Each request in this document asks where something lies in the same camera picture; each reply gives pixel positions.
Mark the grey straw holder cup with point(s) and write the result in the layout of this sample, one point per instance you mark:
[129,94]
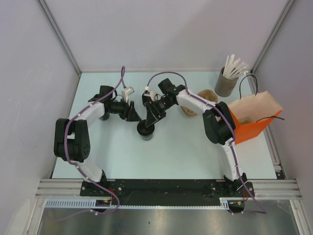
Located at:
[225,86]

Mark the black plastic cup lid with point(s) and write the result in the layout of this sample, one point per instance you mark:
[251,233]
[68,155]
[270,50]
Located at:
[143,130]

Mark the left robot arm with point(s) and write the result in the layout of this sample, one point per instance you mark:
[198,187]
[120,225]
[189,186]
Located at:
[71,139]

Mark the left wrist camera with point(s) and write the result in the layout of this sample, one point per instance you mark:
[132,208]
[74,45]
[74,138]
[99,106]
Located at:
[126,92]

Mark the white straws bundle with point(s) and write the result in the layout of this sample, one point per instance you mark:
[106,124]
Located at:
[234,68]

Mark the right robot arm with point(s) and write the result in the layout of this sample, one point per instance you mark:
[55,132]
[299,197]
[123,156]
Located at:
[218,124]

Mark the brown pulp cup carrier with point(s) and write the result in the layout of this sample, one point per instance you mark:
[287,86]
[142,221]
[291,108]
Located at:
[244,121]

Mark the orange paper bag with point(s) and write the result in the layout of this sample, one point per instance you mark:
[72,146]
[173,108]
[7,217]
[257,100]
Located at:
[261,108]

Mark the dark takeout coffee cup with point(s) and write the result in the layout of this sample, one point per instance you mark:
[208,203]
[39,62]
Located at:
[147,138]

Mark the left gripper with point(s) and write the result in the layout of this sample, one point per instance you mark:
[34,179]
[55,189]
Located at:
[129,113]

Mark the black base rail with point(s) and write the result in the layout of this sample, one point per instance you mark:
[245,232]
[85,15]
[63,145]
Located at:
[177,193]

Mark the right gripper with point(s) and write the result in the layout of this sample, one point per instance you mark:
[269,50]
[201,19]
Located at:
[151,118]

